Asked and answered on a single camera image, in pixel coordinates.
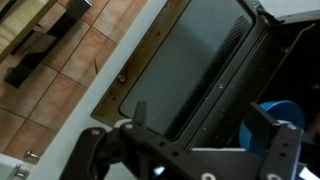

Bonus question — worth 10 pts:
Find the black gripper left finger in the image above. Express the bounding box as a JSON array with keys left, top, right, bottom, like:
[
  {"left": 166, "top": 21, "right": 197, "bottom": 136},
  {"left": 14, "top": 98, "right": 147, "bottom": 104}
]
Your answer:
[{"left": 59, "top": 100, "right": 218, "bottom": 180}]

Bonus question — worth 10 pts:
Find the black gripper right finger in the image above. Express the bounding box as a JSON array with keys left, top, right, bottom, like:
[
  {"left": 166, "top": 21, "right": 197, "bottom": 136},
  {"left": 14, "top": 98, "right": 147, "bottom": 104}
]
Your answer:
[{"left": 246, "top": 101, "right": 320, "bottom": 180}]

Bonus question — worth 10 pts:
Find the blue plastic bowl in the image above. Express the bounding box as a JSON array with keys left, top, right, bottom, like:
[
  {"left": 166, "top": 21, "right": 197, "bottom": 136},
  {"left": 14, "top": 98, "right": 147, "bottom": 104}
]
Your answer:
[{"left": 238, "top": 100, "right": 306, "bottom": 156}]

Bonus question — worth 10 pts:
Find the silver toaster oven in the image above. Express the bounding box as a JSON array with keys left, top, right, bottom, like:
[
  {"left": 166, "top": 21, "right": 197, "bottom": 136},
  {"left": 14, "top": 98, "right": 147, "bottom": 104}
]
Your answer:
[{"left": 90, "top": 0, "right": 320, "bottom": 158}]

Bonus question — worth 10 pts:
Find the metal drawer handle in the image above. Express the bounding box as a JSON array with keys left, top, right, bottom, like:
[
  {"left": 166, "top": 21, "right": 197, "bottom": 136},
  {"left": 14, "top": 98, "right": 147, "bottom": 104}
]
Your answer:
[{"left": 5, "top": 149, "right": 41, "bottom": 180}]

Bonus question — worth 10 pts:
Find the black metal table bracket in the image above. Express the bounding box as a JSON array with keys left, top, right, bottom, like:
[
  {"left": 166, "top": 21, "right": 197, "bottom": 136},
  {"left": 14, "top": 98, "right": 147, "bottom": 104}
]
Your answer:
[{"left": 0, "top": 0, "right": 93, "bottom": 90}]

